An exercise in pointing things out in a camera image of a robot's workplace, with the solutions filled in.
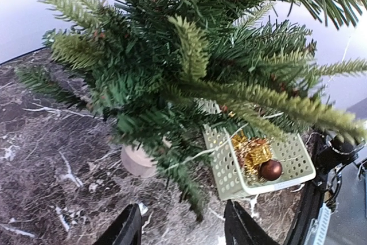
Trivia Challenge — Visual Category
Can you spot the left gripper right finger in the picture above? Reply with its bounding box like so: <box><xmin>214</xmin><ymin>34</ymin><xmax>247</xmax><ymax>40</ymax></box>
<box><xmin>224</xmin><ymin>200</ymin><xmax>279</xmax><ymax>245</ymax></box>

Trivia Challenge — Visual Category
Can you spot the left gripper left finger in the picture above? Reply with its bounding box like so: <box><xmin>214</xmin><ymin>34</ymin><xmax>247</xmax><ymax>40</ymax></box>
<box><xmin>93</xmin><ymin>203</ymin><xmax>142</xmax><ymax>245</ymax></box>

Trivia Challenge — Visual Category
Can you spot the small green christmas tree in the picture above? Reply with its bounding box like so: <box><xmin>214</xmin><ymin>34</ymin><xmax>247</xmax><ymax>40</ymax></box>
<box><xmin>18</xmin><ymin>0</ymin><xmax>366</xmax><ymax>220</ymax></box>

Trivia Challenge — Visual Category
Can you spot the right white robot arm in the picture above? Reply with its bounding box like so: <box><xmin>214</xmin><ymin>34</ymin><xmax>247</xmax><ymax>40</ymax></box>
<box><xmin>307</xmin><ymin>131</ymin><xmax>364</xmax><ymax>192</ymax></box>

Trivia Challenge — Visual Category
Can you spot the round wooden tree base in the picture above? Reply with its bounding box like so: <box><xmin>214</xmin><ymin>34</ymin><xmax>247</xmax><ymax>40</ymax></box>
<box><xmin>120</xmin><ymin>145</ymin><xmax>157</xmax><ymax>178</ymax></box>

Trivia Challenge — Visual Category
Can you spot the brown bauble front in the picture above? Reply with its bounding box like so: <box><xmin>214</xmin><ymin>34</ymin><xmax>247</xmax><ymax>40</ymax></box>
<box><xmin>259</xmin><ymin>160</ymin><xmax>283</xmax><ymax>181</ymax></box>

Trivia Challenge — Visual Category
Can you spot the gold gift box ornament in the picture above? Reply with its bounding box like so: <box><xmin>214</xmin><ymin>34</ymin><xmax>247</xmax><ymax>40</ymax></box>
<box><xmin>245</xmin><ymin>138</ymin><xmax>272</xmax><ymax>169</ymax></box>

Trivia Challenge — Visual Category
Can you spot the pale green plastic basket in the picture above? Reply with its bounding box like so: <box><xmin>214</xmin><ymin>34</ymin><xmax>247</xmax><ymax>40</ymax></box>
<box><xmin>194</xmin><ymin>98</ymin><xmax>317</xmax><ymax>201</ymax></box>

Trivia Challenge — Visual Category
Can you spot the white cable duct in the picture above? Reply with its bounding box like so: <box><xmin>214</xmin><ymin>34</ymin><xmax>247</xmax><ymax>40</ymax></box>
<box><xmin>304</xmin><ymin>203</ymin><xmax>331</xmax><ymax>245</ymax></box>

